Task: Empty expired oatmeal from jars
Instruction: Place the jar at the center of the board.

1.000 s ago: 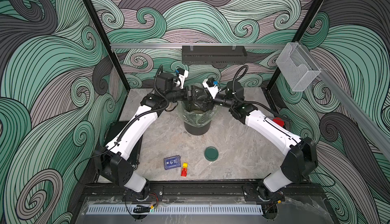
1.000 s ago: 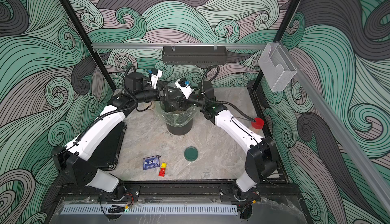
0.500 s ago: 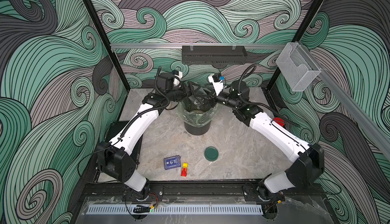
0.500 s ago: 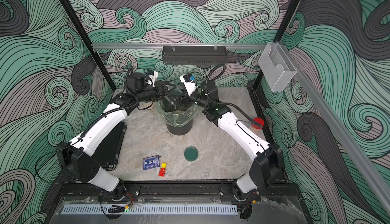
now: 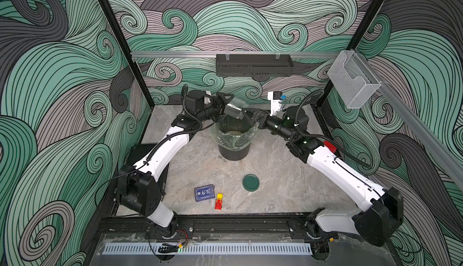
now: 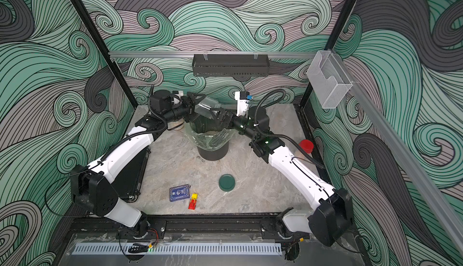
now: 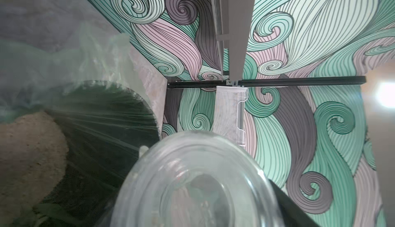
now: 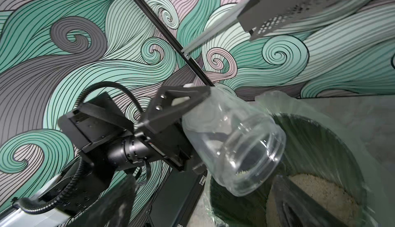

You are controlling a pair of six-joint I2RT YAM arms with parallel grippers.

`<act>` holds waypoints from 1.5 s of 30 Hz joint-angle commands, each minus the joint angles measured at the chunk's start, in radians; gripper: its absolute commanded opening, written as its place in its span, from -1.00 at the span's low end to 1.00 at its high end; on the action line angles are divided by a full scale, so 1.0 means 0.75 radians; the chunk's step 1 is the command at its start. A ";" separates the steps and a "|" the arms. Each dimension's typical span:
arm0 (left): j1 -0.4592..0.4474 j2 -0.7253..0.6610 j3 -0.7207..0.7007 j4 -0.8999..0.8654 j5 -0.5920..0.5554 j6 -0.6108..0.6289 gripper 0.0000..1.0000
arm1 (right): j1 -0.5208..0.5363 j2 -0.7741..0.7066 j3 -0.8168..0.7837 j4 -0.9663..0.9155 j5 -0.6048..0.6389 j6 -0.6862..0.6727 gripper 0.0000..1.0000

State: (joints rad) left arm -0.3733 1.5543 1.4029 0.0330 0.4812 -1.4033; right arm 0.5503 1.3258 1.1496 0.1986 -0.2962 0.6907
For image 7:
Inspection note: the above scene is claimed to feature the oatmeal pile in bin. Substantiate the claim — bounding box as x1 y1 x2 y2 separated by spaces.
1 112 69 226

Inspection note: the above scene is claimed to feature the clear acrylic wall holder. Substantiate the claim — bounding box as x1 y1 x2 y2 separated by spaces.
211 86 249 147

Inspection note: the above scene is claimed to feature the black bin with green liner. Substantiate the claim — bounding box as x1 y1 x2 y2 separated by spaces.
1 24 159 227

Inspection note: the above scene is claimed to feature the glass oatmeal jar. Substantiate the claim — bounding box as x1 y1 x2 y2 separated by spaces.
111 131 285 227

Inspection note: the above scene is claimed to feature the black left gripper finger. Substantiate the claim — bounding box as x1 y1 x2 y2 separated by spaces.
269 180 319 227

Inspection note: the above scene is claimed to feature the black corner frame post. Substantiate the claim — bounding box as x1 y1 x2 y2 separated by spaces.
167 75 367 89

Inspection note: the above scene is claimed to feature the aluminium wall rail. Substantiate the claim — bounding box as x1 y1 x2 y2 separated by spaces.
211 0 255 86

